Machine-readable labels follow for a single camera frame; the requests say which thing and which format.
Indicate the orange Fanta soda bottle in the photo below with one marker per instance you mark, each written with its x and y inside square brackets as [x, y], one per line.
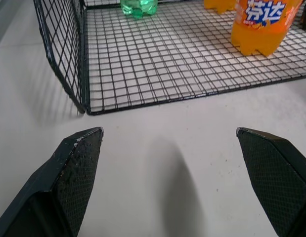
[262, 27]

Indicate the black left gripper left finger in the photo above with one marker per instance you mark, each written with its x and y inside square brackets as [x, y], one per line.
[68, 177]

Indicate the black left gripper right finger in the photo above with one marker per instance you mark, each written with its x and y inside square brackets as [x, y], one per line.
[274, 177]

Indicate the green soda bottle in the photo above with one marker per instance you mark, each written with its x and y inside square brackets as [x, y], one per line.
[139, 8]

